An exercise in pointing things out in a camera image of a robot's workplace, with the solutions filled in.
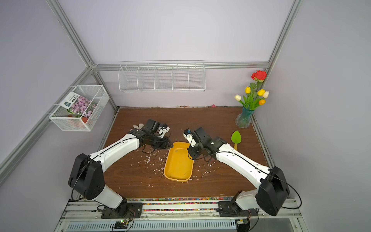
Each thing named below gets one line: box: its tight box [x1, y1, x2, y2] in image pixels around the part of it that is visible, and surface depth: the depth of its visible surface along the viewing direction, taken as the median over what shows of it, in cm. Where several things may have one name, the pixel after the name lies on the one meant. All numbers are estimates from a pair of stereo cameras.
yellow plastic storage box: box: [163, 141, 195, 183], surface depth 90 cm
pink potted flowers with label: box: [59, 91, 97, 124], surface depth 75 cm
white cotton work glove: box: [129, 123, 145, 131], surface depth 111 cm
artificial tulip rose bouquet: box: [234, 70, 270, 111], surface depth 91 cm
